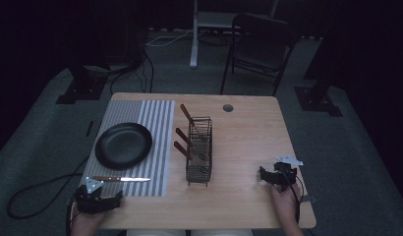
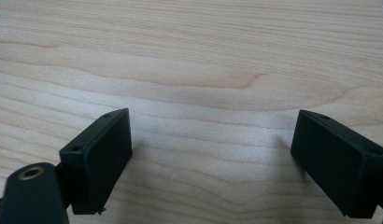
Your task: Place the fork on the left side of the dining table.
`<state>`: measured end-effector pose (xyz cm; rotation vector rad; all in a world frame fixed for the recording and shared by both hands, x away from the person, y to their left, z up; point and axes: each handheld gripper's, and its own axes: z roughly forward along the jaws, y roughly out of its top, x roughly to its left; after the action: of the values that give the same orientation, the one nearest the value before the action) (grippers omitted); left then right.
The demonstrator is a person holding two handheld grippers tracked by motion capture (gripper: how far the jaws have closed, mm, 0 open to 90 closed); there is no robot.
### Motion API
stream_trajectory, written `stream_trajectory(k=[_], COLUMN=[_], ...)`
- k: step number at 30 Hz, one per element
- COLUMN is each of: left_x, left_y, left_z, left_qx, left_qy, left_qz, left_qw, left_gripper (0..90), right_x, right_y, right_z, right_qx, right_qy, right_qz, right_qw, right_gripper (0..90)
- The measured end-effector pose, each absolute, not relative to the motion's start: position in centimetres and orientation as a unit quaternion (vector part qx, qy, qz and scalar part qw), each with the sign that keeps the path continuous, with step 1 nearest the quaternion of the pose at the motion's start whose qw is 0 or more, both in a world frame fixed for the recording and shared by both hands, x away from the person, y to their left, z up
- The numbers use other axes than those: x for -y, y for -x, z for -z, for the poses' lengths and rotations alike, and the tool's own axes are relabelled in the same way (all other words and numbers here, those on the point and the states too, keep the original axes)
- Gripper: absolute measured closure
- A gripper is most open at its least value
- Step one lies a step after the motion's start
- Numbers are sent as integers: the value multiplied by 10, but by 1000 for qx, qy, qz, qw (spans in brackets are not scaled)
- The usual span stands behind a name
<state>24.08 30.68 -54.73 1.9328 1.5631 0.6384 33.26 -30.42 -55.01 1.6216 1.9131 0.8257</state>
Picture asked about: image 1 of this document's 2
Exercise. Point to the grey striped placemat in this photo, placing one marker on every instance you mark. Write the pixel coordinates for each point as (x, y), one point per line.
(157, 137)

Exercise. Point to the white desk frame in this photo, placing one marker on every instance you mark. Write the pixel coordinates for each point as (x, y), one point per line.
(196, 39)

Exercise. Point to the black round plate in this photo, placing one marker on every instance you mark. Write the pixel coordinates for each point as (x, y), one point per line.
(123, 146)

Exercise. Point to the person's right hand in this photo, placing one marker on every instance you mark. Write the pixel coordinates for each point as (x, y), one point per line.
(284, 205)

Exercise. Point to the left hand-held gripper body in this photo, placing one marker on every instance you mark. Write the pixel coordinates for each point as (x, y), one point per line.
(89, 203)

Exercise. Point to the black stand with base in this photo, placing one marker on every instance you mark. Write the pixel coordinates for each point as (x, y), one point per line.
(317, 98)
(81, 88)

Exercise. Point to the black folding chair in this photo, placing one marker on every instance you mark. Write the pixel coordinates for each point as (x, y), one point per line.
(258, 49)

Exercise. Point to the person's left hand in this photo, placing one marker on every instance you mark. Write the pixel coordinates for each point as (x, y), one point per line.
(85, 224)

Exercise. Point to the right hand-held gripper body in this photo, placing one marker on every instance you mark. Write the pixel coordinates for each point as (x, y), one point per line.
(284, 177)

